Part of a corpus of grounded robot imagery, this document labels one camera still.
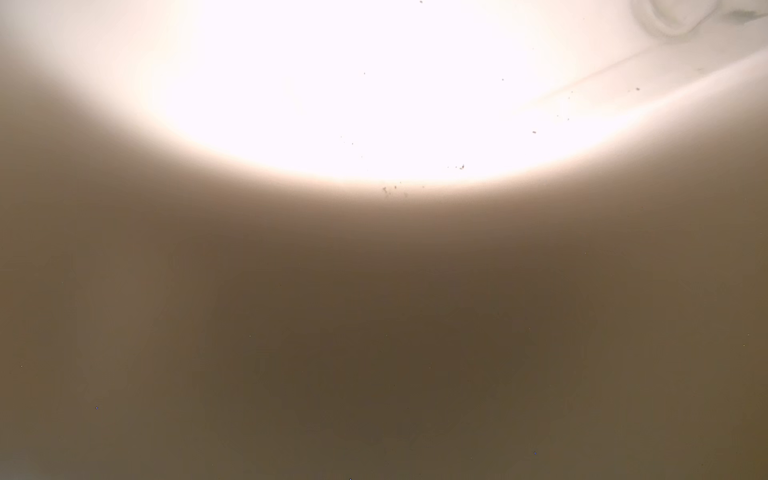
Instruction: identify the white plastic storage bin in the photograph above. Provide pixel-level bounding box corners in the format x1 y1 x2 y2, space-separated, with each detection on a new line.
1 1 767 479

